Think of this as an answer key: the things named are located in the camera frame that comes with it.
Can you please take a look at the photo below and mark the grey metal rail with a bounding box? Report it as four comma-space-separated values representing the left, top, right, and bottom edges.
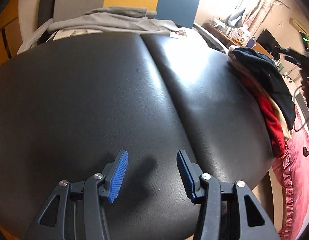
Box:
193, 22, 227, 54

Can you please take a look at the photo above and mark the patterned curtain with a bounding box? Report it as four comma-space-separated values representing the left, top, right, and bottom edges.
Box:
235, 0, 272, 30

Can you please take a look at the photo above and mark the black monitor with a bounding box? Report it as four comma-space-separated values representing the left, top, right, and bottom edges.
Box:
257, 29, 281, 52

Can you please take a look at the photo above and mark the white pillow dark piping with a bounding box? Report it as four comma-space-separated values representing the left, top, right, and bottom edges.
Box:
46, 27, 105, 43

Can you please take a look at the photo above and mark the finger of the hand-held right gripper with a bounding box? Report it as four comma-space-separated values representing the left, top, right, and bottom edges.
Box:
275, 46, 301, 65

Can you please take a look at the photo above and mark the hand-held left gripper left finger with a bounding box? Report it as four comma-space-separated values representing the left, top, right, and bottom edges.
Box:
24, 149, 129, 240

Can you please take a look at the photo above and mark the beige knit sweater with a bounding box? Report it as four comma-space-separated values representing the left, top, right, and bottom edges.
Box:
227, 50, 292, 140

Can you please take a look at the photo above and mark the black knit sweater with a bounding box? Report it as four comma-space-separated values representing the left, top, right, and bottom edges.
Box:
231, 47, 296, 130

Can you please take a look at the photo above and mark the cluttered wooden desk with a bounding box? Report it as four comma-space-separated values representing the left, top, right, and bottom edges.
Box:
203, 17, 265, 55

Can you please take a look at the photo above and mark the wooden wardrobe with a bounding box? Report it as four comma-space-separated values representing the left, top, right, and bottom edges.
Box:
0, 0, 22, 68

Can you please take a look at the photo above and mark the grey hooded garment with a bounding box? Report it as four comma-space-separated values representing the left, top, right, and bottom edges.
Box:
17, 6, 179, 55

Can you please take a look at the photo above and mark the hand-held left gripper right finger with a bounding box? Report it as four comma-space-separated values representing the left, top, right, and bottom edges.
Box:
176, 150, 281, 240

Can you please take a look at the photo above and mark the red garment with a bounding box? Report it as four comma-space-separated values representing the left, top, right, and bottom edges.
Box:
241, 75, 286, 159

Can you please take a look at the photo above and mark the pink ruffled blanket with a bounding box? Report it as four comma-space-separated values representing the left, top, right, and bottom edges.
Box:
272, 102, 309, 238

